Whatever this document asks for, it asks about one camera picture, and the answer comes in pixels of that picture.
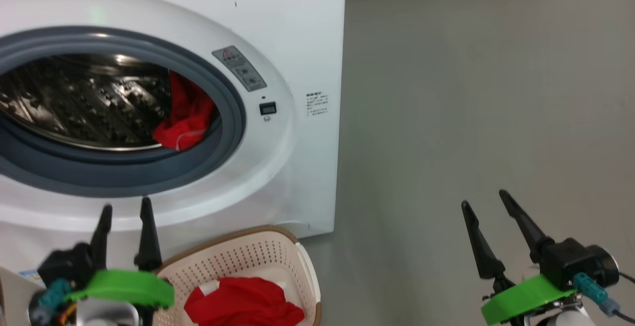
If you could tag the white front-load washing machine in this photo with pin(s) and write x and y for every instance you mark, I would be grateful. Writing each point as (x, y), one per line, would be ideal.
(297, 43)

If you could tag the cream perforated laundry basket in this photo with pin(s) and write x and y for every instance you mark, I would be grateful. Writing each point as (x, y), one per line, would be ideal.
(248, 256)

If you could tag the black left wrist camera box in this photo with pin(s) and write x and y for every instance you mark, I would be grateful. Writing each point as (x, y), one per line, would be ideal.
(64, 264)

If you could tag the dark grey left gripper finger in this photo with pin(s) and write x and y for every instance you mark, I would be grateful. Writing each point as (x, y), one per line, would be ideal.
(148, 246)
(101, 246)

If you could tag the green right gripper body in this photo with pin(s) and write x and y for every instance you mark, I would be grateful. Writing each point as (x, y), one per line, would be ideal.
(526, 298)

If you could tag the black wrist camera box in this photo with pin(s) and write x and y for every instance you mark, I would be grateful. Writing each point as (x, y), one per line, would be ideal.
(64, 264)
(575, 261)

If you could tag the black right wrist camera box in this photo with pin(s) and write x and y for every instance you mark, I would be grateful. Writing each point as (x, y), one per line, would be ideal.
(575, 261)

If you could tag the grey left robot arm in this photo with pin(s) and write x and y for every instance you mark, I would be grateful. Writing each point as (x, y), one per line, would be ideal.
(104, 313)

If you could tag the red garment with white trim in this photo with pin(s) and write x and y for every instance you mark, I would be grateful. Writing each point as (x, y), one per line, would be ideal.
(248, 303)

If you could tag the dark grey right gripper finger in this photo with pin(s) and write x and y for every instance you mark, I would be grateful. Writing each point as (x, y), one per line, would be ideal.
(526, 227)
(483, 256)

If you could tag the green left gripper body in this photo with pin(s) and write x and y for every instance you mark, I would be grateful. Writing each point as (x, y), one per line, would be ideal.
(124, 286)

